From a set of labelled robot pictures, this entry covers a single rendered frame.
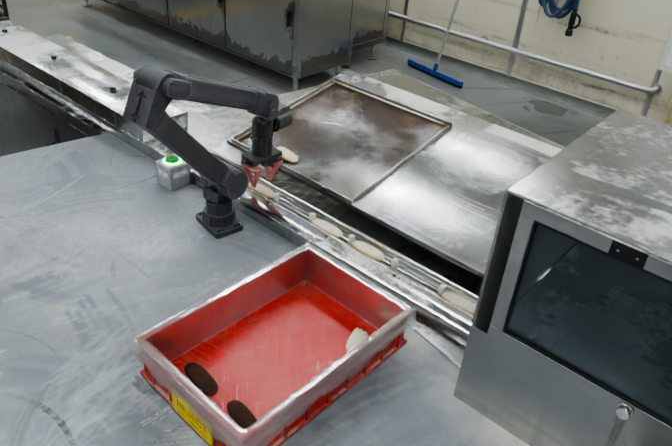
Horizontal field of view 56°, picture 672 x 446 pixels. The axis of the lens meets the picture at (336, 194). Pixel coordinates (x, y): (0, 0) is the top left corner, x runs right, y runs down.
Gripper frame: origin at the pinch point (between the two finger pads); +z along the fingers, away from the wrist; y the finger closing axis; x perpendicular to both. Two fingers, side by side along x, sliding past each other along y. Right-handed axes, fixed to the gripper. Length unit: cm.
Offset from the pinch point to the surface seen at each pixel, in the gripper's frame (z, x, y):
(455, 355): 6, 75, 12
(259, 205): 2.1, 6.9, 7.1
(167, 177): 1.9, -21.7, 16.8
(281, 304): 6.0, 37.3, 28.0
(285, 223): 2.1, 18.0, 8.0
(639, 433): -10, 112, 22
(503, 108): 87, -72, -316
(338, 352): 6, 57, 30
